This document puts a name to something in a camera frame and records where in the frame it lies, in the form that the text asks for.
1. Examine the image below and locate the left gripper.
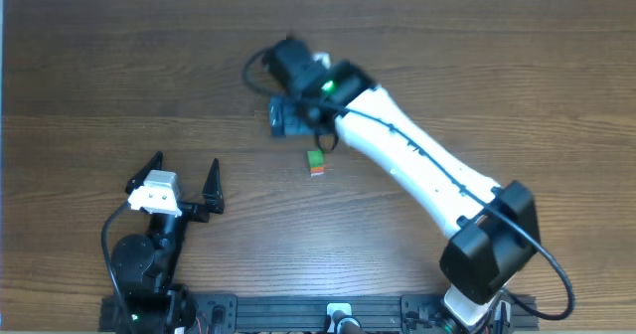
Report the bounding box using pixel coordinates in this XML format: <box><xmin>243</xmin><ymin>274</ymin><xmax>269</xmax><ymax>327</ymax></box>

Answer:
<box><xmin>124</xmin><ymin>150</ymin><xmax>227</xmax><ymax>225</ymax></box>

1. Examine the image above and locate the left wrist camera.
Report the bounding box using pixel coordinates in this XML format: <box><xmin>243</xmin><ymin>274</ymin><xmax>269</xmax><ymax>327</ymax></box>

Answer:
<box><xmin>126</xmin><ymin>169</ymin><xmax>184</xmax><ymax>218</ymax></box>

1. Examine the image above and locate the mounting rail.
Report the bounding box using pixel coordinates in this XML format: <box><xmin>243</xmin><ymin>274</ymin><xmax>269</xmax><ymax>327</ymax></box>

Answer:
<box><xmin>98</xmin><ymin>293</ymin><xmax>539</xmax><ymax>334</ymax></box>

